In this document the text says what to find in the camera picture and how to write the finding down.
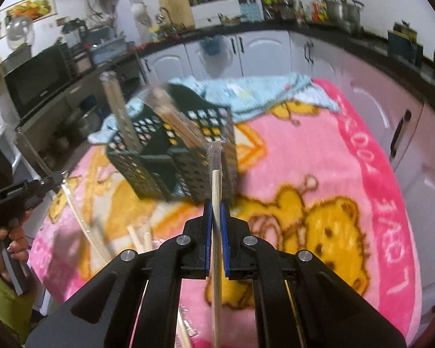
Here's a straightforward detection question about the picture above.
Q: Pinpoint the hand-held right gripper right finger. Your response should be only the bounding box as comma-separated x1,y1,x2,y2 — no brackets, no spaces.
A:
220,203,408,348

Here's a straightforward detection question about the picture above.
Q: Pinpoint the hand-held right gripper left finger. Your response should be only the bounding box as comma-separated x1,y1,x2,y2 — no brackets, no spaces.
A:
25,199,214,348

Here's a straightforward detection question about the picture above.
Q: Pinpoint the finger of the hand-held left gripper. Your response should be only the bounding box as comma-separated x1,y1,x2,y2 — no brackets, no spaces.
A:
32,172,71,193

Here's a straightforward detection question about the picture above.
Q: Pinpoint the single wooden chopstick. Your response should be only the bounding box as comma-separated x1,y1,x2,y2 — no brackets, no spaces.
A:
127,225,153,254
60,183,111,262
207,143,224,348

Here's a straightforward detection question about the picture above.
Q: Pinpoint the dark green plastic utensil holder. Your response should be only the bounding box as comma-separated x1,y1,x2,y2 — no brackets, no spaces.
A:
105,83,240,204

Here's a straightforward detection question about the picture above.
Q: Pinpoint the pile of wooden chopsticks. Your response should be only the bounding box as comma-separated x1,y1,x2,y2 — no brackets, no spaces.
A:
99,72,207,153

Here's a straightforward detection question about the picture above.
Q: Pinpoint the person's left forearm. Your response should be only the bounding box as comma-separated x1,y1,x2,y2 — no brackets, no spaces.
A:
0,244,35,348

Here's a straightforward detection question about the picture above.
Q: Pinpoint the person's left hand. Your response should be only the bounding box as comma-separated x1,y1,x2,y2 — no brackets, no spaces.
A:
0,207,34,287

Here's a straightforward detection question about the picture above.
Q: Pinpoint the open storage shelf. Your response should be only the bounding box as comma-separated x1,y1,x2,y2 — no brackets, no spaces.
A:
14,54,146,175

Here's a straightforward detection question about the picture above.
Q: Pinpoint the steel pot with lid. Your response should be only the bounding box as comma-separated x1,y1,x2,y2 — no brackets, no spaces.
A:
74,108,102,135

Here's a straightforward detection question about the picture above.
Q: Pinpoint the black microwave oven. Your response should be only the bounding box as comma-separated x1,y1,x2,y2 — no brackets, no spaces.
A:
3,43,73,118

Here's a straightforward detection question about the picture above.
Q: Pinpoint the pink printed blanket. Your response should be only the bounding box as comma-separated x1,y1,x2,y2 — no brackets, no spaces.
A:
31,78,421,348

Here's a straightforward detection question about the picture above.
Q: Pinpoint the light blue plastic basket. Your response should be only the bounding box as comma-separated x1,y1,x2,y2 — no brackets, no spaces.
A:
89,36,127,68

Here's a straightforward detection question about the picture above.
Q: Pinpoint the light blue printed cloth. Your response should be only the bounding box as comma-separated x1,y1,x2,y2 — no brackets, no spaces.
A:
88,72,341,144

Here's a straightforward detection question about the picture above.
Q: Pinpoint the blue hanging bag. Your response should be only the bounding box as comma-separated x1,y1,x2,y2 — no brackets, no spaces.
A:
199,36,225,57

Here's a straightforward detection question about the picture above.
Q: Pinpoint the wooden cutting board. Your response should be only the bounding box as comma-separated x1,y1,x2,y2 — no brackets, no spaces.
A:
159,0,195,30

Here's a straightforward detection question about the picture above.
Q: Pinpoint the light blue knife holder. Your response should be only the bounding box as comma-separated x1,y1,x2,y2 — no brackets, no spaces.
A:
239,2,263,22

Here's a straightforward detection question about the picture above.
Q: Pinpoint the white countertop box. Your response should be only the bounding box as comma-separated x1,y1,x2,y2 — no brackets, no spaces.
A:
190,0,245,17

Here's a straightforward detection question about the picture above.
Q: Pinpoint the group of condiment bottles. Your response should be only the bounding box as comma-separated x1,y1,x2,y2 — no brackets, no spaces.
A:
293,0,329,24

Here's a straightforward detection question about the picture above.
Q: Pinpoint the steel stockpot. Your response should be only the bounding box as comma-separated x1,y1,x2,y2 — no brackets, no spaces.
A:
324,0,363,26

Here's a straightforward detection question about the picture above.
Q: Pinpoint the blue pot with lid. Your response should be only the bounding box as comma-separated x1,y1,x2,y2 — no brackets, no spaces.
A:
387,22,425,66

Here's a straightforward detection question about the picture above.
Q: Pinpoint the fruit wall poster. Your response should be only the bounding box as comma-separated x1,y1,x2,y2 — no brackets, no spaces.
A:
0,0,55,39

